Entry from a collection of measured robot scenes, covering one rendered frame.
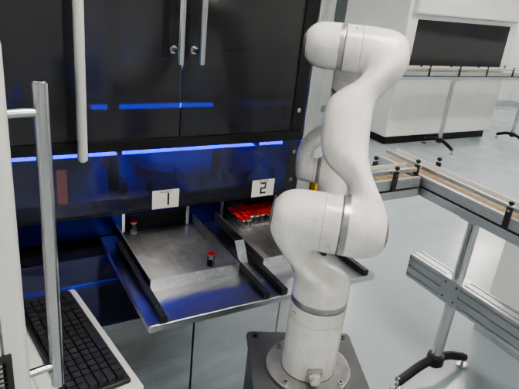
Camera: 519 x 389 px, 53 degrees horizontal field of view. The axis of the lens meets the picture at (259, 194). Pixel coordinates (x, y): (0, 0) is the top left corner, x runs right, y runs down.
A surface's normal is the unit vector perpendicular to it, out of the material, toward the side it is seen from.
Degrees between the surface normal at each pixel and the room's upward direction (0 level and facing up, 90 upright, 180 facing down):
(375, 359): 0
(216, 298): 0
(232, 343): 90
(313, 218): 63
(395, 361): 0
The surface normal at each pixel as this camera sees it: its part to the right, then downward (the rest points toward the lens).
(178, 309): 0.10, -0.92
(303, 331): -0.47, 0.29
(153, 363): 0.48, 0.38
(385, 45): -0.12, -0.20
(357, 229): -0.09, 0.03
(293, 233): -0.21, 0.29
